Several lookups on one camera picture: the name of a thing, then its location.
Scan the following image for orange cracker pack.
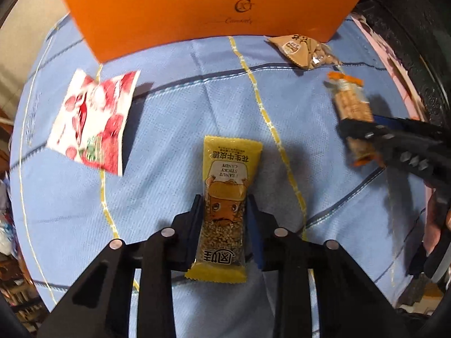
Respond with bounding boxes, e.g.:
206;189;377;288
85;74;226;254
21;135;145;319
327;71;384;167

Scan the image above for yellow peanut candy bar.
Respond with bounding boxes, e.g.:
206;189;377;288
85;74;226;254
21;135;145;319
185;136;263;284

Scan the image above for pink cloth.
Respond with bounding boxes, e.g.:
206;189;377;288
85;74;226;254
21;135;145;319
351;13;429;122

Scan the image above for brown peanut snack bag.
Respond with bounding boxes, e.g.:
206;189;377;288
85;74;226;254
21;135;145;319
266;34;342;70

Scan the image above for blue checked tablecloth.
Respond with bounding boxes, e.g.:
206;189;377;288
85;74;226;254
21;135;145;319
10;17;426;337

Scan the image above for strawberry white snack bag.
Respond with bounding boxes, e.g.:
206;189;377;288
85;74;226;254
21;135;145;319
47;69;141;176

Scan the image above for orange cardboard box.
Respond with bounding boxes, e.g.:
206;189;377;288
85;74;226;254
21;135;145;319
64;0;359;63

